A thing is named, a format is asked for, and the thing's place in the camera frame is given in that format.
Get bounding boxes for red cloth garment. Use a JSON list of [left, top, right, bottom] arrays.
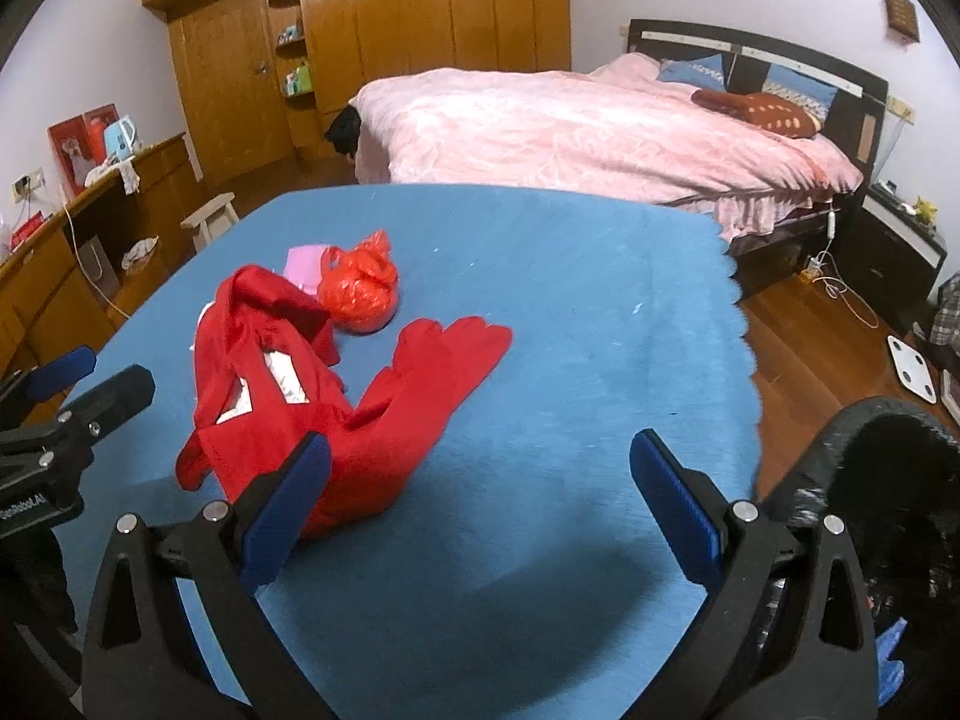
[[174, 265, 512, 539]]

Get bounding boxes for pink paper piece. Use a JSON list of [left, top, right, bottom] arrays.
[[283, 244, 327, 298]]

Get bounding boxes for red plastic bag ball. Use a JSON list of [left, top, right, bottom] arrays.
[[317, 229, 398, 335]]

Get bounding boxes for black lined trash bin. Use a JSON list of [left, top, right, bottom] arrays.
[[761, 397, 958, 718]]

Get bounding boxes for wooden side cabinet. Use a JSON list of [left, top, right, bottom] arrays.
[[2, 135, 203, 372]]

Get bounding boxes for small white wooden stool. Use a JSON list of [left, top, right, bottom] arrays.
[[181, 192, 239, 252]]

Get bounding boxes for red picture box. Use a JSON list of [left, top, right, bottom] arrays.
[[47, 104, 119, 199]]

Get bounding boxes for light blue electric kettle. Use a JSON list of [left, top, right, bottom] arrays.
[[103, 115, 142, 163]]

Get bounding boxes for blue table mat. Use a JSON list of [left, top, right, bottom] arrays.
[[57, 185, 760, 718]]

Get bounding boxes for red white book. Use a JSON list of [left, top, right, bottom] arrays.
[[940, 369, 960, 424]]

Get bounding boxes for white bathroom scale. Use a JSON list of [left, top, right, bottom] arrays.
[[887, 335, 937, 405]]

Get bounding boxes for plaid cloth on chair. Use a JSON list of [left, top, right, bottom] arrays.
[[929, 291, 960, 355]]

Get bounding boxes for black white nightstand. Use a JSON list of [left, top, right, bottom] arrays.
[[833, 184, 947, 335]]

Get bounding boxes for wooden wardrobe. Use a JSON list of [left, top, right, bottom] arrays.
[[142, 0, 571, 187]]

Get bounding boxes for yellow plush toy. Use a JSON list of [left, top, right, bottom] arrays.
[[913, 197, 937, 229]]

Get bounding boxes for bed with pink duvet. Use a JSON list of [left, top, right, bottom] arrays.
[[324, 20, 889, 262]]

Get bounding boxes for brown dotted pillow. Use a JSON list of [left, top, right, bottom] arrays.
[[692, 88, 822, 140]]

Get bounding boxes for right blue pillow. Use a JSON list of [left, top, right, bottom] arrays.
[[761, 65, 838, 124]]

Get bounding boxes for blue pillow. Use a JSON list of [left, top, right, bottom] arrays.
[[658, 54, 726, 91], [761, 65, 838, 124]]

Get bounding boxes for left blue pillow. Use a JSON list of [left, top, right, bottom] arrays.
[[658, 54, 726, 91]]

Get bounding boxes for white power strip cable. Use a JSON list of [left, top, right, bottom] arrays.
[[800, 202, 881, 330]]

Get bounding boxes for right wall lamp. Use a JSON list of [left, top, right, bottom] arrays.
[[884, 0, 921, 44]]

